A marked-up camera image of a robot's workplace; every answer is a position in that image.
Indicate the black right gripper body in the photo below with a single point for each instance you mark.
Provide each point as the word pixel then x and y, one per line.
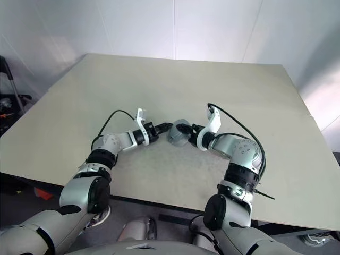
pixel 194 134

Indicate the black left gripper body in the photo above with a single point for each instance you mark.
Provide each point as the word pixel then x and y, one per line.
pixel 152 131

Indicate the round silver motor housing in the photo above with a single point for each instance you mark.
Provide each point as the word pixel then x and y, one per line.
pixel 183 139

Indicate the shiny silver motor lid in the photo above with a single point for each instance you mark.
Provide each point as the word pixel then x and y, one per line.
pixel 174 136

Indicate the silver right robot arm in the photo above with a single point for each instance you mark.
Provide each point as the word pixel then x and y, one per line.
pixel 236 170

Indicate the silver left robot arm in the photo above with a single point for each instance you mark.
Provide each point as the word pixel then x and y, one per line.
pixel 77 191

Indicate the black floor bar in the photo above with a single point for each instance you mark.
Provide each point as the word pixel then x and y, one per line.
pixel 174 219

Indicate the black zip tie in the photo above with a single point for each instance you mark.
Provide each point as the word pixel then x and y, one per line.
pixel 265 196

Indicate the beige robot left thigh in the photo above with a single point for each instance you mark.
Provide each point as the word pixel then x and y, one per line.
pixel 135 229

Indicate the beige robot torso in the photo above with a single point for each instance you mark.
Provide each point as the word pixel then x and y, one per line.
pixel 159 248

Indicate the red cloth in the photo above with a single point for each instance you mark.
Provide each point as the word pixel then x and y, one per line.
pixel 43 194

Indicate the black metal stand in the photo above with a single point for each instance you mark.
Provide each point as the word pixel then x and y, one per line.
pixel 12 87

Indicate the grey sneaker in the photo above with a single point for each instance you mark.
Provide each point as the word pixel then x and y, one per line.
pixel 316 238

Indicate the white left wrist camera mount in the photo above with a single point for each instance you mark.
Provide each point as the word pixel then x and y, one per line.
pixel 140 117

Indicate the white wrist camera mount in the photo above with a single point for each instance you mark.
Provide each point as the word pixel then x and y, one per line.
pixel 140 117
pixel 213 125

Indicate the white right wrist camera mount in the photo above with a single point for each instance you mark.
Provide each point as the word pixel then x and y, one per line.
pixel 213 125

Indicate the dark object at wall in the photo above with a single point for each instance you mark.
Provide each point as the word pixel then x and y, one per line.
pixel 336 158

